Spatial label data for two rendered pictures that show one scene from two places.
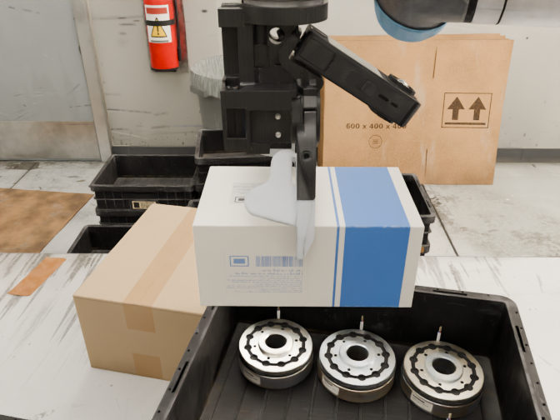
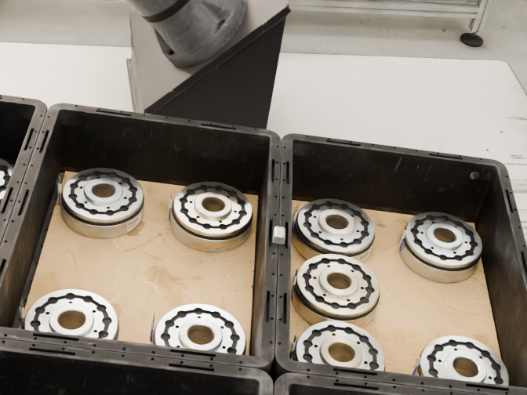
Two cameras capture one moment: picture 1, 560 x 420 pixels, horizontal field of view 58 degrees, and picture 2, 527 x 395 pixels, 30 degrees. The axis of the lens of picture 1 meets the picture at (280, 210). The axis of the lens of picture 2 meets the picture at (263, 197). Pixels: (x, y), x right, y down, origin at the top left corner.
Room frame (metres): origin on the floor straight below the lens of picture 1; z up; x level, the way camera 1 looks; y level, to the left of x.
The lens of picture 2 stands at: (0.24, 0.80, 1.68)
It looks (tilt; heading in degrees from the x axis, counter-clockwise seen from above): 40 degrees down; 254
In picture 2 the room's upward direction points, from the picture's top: 10 degrees clockwise
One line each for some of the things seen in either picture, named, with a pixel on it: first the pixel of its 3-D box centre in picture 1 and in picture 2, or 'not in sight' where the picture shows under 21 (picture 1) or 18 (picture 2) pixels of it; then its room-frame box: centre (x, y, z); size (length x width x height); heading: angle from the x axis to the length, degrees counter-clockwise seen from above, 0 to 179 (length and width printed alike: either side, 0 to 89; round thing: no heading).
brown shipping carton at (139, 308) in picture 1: (179, 285); not in sight; (0.75, 0.19, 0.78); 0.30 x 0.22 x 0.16; 168
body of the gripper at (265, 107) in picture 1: (274, 77); not in sight; (0.43, 0.00, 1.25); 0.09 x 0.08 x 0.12; 89
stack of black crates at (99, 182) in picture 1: (155, 206); not in sight; (1.86, 0.53, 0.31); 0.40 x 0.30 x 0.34; 89
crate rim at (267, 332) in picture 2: not in sight; (147, 225); (0.13, -0.03, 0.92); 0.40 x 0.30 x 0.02; 79
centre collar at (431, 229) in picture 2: not in sight; (444, 236); (-0.26, -0.06, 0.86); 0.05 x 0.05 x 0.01
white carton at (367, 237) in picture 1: (304, 232); not in sight; (0.43, -0.02, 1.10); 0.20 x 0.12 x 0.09; 89
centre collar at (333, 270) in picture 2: not in sight; (338, 281); (-0.10, 0.01, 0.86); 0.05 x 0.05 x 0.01
